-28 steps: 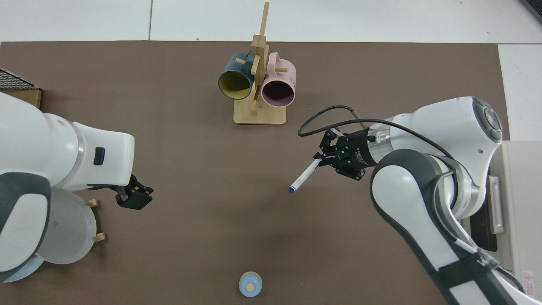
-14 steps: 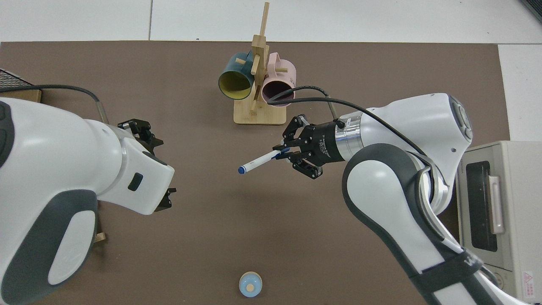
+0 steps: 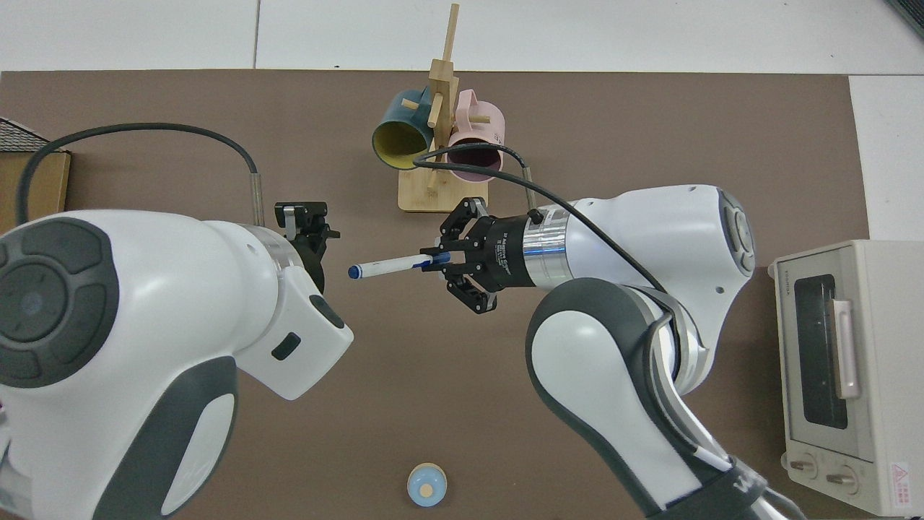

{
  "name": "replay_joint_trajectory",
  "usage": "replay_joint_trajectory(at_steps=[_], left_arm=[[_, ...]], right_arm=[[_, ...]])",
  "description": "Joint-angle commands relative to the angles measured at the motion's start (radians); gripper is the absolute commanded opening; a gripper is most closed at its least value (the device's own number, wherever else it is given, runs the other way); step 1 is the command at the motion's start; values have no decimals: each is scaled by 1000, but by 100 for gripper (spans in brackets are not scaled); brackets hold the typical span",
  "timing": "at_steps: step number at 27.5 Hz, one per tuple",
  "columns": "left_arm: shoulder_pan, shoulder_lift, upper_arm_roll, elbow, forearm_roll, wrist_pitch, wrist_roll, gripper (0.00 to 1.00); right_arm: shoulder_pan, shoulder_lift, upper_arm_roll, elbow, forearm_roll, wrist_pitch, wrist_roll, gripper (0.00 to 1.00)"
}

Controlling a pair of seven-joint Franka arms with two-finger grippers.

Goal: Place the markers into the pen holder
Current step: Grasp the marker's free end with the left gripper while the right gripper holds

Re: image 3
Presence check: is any small blue round thing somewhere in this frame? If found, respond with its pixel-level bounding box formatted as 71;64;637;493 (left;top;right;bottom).
406;463;448;508

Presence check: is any black device corner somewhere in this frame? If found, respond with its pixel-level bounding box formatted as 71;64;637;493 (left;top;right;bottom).
884;0;924;38

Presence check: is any wire basket with wooden floor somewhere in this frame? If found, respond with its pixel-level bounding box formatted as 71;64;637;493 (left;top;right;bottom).
0;116;73;235

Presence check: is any pale toaster oven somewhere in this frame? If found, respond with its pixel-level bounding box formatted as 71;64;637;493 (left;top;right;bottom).
767;240;924;517

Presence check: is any white marker with blue cap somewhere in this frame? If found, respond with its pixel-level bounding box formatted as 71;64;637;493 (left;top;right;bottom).
348;253;452;281

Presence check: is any wooden cup stand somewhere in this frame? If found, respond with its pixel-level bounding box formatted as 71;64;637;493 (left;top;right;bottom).
398;4;489;214

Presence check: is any pink cup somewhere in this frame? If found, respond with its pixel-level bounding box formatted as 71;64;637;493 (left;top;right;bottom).
445;89;505;183

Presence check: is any brown table cloth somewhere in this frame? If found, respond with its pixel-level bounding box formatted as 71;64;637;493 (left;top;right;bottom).
0;69;871;520

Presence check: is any teal cup with yellow inside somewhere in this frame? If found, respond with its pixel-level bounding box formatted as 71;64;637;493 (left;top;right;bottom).
372;88;436;171

